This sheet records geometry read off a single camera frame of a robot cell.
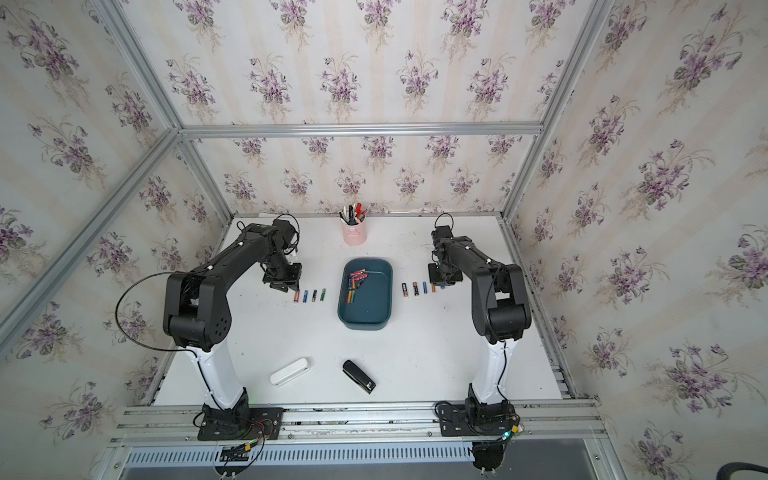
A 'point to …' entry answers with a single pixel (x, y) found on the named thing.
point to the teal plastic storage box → (366, 294)
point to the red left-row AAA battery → (296, 296)
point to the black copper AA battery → (404, 289)
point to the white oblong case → (290, 371)
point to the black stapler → (363, 380)
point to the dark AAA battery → (314, 295)
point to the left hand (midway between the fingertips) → (296, 288)
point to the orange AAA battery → (434, 288)
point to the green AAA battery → (322, 296)
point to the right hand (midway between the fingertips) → (445, 281)
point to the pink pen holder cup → (355, 235)
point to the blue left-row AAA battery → (305, 296)
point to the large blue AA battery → (442, 287)
